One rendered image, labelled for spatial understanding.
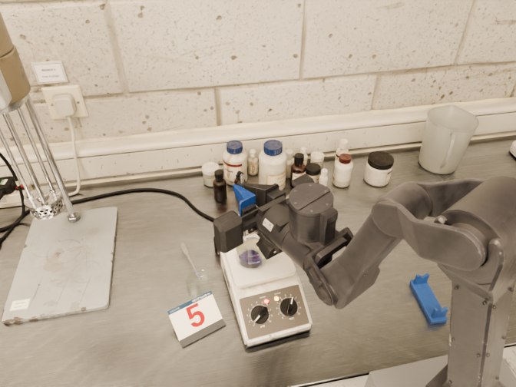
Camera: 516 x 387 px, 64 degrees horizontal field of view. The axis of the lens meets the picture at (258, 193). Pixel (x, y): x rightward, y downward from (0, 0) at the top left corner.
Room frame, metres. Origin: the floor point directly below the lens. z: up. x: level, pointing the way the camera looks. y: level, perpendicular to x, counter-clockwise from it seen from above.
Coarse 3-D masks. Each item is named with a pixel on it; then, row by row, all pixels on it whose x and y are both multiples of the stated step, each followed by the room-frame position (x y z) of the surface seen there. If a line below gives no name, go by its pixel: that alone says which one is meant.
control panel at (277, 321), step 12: (288, 288) 0.48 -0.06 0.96; (240, 300) 0.45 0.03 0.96; (252, 300) 0.45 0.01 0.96; (300, 300) 0.46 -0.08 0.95; (276, 312) 0.44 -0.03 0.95; (300, 312) 0.44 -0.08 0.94; (252, 324) 0.42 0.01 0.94; (264, 324) 0.42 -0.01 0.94; (276, 324) 0.42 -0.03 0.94; (288, 324) 0.42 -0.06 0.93; (300, 324) 0.42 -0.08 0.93; (252, 336) 0.40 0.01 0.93
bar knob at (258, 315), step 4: (256, 308) 0.44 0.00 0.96; (260, 308) 0.44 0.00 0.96; (264, 308) 0.43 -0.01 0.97; (252, 312) 0.43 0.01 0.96; (256, 312) 0.43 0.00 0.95; (260, 312) 0.43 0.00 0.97; (264, 312) 0.43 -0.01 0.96; (252, 316) 0.42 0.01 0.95; (256, 316) 0.42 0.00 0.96; (260, 316) 0.42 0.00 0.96; (264, 316) 0.43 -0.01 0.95; (268, 316) 0.43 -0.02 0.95; (256, 320) 0.41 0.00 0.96; (260, 320) 0.42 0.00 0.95; (264, 320) 0.42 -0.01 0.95
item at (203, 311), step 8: (208, 296) 0.48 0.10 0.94; (192, 304) 0.46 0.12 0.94; (200, 304) 0.46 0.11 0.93; (208, 304) 0.47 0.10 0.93; (176, 312) 0.44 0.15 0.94; (184, 312) 0.45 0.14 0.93; (192, 312) 0.45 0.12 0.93; (200, 312) 0.45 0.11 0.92; (208, 312) 0.46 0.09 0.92; (216, 312) 0.46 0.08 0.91; (176, 320) 0.43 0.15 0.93; (184, 320) 0.44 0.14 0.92; (192, 320) 0.44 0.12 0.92; (200, 320) 0.44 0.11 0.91; (208, 320) 0.44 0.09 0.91; (176, 328) 0.42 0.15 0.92; (184, 328) 0.42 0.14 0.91; (192, 328) 0.43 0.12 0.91
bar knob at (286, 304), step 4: (284, 300) 0.45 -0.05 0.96; (288, 300) 0.45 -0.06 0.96; (292, 300) 0.45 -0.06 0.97; (280, 304) 0.45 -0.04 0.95; (284, 304) 0.45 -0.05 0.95; (288, 304) 0.44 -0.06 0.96; (292, 304) 0.44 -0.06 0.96; (296, 304) 0.45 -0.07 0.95; (280, 308) 0.44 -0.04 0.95; (284, 308) 0.44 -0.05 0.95; (288, 308) 0.44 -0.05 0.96; (292, 308) 0.44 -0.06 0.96; (296, 308) 0.44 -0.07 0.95; (284, 312) 0.44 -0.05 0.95; (288, 312) 0.43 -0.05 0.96; (292, 312) 0.44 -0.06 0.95
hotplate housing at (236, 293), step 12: (228, 276) 0.50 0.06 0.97; (228, 288) 0.51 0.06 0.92; (240, 288) 0.47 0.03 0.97; (252, 288) 0.47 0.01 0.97; (264, 288) 0.47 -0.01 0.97; (276, 288) 0.48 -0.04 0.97; (300, 288) 0.48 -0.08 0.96; (240, 312) 0.43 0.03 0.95; (240, 324) 0.42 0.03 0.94; (312, 324) 0.43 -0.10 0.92; (264, 336) 0.40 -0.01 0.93; (276, 336) 0.40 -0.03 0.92
